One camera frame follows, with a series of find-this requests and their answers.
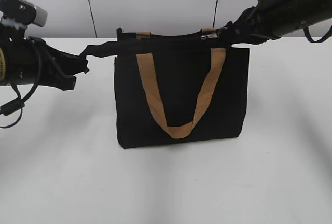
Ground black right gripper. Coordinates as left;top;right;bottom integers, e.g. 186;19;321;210
223;0;281;45

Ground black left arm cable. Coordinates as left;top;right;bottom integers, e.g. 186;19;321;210
0;39;50;129

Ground black tote bag tan handles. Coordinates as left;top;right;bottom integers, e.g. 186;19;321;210
81;29;250;149

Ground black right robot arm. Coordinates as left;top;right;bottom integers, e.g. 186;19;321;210
218;0;331;45

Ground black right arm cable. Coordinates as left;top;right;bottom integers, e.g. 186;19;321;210
303;23;332;44

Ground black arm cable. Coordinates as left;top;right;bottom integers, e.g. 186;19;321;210
303;23;332;44
0;39;50;129

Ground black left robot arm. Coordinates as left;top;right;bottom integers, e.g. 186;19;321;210
1;37;89;91

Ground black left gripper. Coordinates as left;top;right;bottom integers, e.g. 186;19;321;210
24;37;89;91

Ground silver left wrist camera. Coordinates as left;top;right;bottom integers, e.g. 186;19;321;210
1;0;48;30

